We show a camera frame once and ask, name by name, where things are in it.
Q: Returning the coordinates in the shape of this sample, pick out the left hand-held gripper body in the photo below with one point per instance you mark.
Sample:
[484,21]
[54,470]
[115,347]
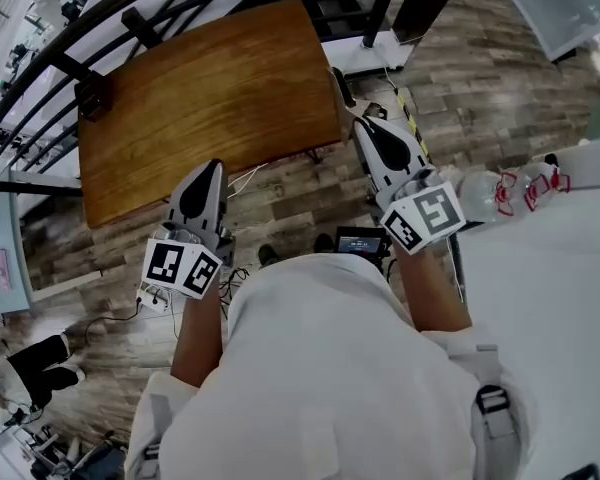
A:
[198,203]

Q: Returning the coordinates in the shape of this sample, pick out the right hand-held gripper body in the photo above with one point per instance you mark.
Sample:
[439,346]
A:
[397,155]

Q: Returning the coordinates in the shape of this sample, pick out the person's left forearm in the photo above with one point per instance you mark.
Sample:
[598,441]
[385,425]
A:
[200,338]

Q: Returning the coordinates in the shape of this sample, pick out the person's right forearm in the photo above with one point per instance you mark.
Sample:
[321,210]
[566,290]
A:
[430,293]

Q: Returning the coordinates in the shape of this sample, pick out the yellow black striped floor tape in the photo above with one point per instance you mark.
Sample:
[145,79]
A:
[414,123]

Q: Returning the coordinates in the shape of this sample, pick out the person's dark shoe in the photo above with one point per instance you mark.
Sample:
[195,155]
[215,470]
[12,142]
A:
[267,255]
[324,243]

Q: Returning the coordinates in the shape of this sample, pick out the clear plastic bottle red label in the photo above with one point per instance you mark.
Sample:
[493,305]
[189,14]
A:
[540,180]
[482,195]

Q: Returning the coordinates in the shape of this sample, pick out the black device with screen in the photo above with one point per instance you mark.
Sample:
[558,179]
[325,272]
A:
[360,243]

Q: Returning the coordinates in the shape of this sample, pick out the wooden table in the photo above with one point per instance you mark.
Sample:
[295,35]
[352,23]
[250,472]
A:
[205,103]

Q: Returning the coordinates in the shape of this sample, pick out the black metal railing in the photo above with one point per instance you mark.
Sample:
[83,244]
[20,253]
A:
[130,20]

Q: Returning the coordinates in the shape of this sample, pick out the white box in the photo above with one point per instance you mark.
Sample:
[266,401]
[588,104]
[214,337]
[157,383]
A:
[592,163]

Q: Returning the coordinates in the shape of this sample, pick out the white table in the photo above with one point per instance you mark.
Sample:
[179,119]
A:
[545,293]

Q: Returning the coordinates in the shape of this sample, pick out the person's white shirt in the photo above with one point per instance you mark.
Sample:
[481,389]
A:
[320,368]

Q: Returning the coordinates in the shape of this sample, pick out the light blue side table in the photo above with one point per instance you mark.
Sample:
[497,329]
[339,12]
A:
[0,258]

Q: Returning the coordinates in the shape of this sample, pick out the pink packet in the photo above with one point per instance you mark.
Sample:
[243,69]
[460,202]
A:
[2,267]

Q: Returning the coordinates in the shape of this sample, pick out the glass panel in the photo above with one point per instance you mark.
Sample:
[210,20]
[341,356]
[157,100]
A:
[565,8]

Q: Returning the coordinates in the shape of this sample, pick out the white post base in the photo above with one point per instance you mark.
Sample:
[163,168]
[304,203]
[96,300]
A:
[375,55]

